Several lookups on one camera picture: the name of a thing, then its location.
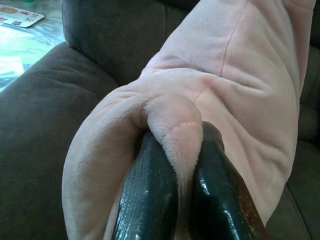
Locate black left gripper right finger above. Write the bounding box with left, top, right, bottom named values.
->
left=192, top=121, right=270, bottom=240

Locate printed play mat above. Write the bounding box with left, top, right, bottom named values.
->
left=0, top=3, right=45, bottom=28

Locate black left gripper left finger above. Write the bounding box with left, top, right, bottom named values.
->
left=111, top=131, right=180, bottom=240

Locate pink plush pillow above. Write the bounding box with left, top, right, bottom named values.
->
left=61, top=0, right=315, bottom=240

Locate dark grey fabric armchair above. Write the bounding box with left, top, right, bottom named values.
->
left=0, top=0, right=320, bottom=240

